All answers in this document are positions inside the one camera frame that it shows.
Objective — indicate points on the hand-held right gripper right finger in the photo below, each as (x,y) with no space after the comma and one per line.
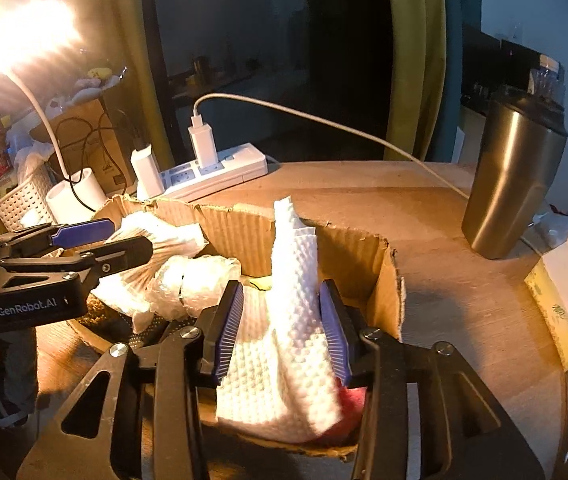
(334,335)

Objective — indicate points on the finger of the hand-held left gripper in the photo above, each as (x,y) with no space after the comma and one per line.
(124,255)
(84,232)

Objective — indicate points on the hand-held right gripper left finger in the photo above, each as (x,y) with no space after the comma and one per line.
(229,330)

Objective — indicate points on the white paper towel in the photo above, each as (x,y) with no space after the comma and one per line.
(289,310)
(164,240)

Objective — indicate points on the bubble wrap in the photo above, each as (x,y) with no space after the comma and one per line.
(199,280)

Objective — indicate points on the brown fuzzy pouch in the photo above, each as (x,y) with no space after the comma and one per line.
(104,312)

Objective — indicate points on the cardboard box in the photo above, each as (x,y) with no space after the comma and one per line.
(364,280)

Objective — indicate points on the pink cloth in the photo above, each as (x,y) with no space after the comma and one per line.
(351,400)

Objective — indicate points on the white desk lamp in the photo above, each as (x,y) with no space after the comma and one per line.
(76,195)

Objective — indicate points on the yellow-green packet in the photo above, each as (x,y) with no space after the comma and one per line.
(263,285)

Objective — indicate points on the white plastic basket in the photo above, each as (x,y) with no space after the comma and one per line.
(19,205)

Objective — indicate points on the white plastic bag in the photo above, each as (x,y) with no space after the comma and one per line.
(31,160)

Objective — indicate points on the brown cardboard carton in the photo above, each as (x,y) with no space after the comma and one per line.
(84,125)

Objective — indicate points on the white power strip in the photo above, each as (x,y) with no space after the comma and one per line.
(234,165)

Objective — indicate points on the pastel plush toy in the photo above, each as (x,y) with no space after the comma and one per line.
(94,74)

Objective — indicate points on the yellow-green curtain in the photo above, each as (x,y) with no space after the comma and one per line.
(129,35)
(414,60)

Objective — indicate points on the yellow tissue pack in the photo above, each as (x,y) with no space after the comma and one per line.
(564,290)

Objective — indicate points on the steel tumbler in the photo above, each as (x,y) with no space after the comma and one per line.
(509,175)

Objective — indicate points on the black monitor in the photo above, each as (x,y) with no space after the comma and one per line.
(494,60)

